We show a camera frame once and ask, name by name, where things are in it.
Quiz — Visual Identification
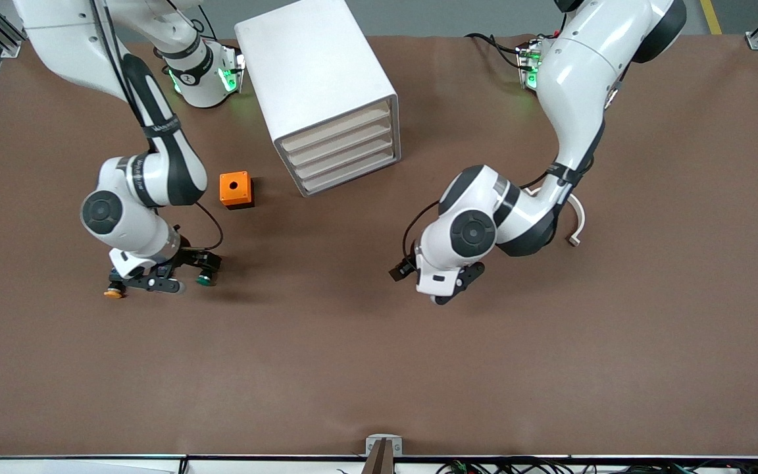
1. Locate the white four-drawer cabinet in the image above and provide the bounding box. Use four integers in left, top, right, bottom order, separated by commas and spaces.
234, 0, 401, 198

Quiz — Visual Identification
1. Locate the orange box with hole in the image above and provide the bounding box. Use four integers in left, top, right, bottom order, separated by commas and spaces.
219, 171, 255, 210

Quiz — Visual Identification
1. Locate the white half-round pipe clamp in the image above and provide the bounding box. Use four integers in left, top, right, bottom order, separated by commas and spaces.
524, 186, 586, 248

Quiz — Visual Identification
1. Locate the grey metal table bracket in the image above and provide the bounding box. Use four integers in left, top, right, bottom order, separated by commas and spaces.
363, 434, 403, 474

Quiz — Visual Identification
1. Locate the white table edge rail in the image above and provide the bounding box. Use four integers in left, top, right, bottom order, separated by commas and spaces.
0, 453, 758, 474

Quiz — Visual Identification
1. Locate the black left arm base cable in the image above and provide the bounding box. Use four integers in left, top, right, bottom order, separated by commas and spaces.
465, 32, 526, 70

